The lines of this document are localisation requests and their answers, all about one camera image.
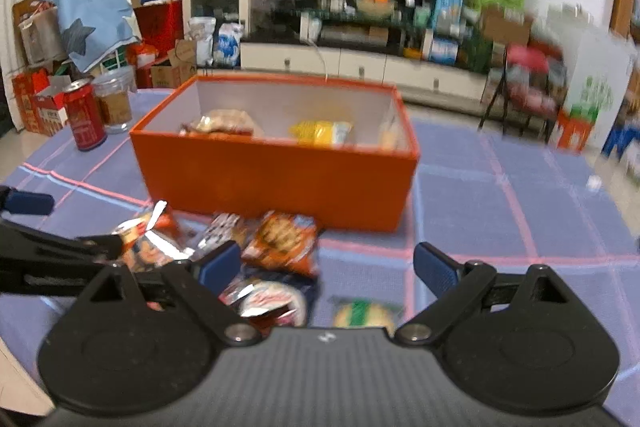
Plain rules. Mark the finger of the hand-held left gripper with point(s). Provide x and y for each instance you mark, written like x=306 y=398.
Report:
x=50 y=257
x=30 y=203

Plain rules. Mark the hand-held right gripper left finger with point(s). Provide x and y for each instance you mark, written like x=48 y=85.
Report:
x=220 y=267

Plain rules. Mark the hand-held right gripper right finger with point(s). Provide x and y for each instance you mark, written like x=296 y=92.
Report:
x=435 y=267

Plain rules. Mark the red white round-label packet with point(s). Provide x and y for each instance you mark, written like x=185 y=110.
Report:
x=270 y=302

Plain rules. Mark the red silver snack packet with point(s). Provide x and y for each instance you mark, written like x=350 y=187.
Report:
x=150 y=247

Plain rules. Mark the orange cardboard box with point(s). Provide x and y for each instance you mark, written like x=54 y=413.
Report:
x=275 y=177

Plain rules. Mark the clear brown biscuit packet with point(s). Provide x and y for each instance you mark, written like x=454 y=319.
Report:
x=220 y=123

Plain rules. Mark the yellow snack packet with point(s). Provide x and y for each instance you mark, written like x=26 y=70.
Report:
x=315 y=133

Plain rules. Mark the white silver snack packet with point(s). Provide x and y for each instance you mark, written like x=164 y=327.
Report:
x=222 y=232

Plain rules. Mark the orange brown snack packet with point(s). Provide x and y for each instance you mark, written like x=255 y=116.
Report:
x=282 y=242

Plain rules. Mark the green beige snack packet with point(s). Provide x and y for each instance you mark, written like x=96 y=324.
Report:
x=367 y=314

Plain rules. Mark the blue plaid tablecloth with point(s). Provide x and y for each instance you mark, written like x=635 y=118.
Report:
x=500 y=207

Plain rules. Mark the red white cartons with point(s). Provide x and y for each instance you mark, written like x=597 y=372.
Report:
x=35 y=107

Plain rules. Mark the red soda can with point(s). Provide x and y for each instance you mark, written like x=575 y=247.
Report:
x=85 y=122

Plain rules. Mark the clear plastic jar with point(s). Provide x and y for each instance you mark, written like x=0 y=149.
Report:
x=115 y=107

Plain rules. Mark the grey brown cardboard box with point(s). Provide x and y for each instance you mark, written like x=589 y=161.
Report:
x=40 y=37

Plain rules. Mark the small white scrap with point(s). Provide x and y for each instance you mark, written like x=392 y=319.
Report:
x=595 y=182

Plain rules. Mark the small brown cardboard box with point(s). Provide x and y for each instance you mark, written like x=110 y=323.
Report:
x=172 y=74

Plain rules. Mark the orange white carton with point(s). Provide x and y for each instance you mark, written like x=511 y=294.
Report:
x=577 y=132

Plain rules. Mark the blue star print cloth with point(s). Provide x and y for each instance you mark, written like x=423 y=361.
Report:
x=90 y=7

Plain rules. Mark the white black television stand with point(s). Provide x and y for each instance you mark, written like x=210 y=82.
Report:
x=360 y=67

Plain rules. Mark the red fabric cover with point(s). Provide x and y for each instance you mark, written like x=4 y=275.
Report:
x=157 y=24

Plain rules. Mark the blue white plastic bag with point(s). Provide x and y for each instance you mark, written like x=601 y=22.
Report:
x=227 y=44

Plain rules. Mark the red folding chair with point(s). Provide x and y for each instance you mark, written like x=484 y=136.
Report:
x=525 y=57

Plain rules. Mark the large brown cardboard box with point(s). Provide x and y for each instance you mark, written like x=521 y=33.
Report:
x=505 y=29

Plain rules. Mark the blue white tissue pack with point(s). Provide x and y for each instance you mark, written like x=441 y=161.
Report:
x=448 y=9

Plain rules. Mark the fruit bowl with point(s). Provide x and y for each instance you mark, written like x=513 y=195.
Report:
x=375 y=9

